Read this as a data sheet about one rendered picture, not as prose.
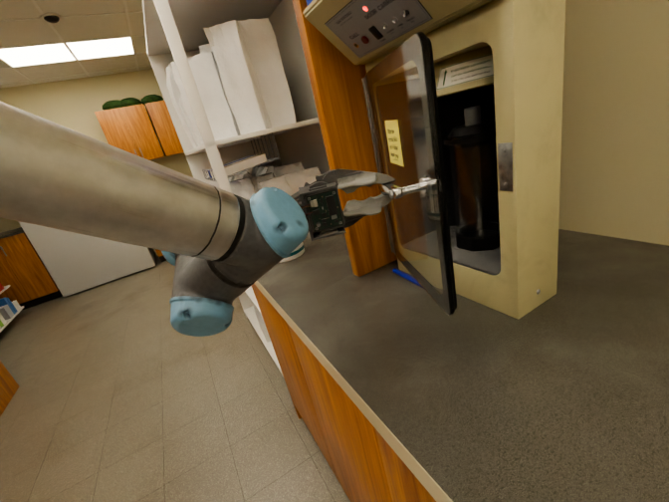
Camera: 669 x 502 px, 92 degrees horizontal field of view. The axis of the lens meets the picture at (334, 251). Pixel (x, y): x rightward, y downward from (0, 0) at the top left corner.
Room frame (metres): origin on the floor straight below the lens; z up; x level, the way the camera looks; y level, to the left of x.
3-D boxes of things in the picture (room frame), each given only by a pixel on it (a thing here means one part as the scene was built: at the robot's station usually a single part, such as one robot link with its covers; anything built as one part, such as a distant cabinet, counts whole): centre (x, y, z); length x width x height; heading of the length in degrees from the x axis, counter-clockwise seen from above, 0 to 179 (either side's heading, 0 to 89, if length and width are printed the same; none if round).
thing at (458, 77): (0.62, -0.31, 1.34); 0.18 x 0.18 x 0.05
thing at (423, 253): (0.58, -0.15, 1.19); 0.30 x 0.01 x 0.40; 3
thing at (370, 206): (0.50, -0.07, 1.18); 0.09 x 0.06 x 0.03; 92
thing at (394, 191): (0.50, -0.12, 1.20); 0.10 x 0.05 x 0.03; 3
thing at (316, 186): (0.49, 0.03, 1.20); 0.12 x 0.09 x 0.08; 92
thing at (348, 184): (0.50, -0.07, 1.22); 0.09 x 0.06 x 0.03; 92
